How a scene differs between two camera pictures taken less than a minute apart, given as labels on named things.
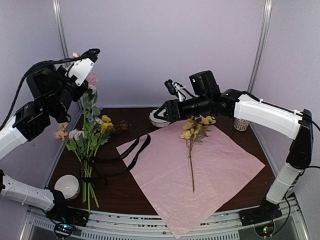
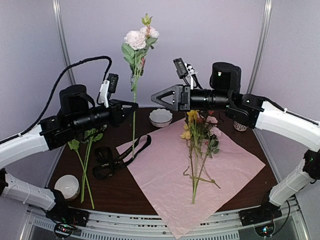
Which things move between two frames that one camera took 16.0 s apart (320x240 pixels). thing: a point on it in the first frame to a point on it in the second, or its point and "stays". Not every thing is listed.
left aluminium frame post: [57, 6] stays
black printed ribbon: [86, 170] to [106, 163]
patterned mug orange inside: [240, 124] stays
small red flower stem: [124, 126] to [212, 144]
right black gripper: [171, 105] to [181, 101]
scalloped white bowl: [158, 122] stays
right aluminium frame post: [260, 45] stays
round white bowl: [68, 185] stays
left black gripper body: [64, 92] to [114, 105]
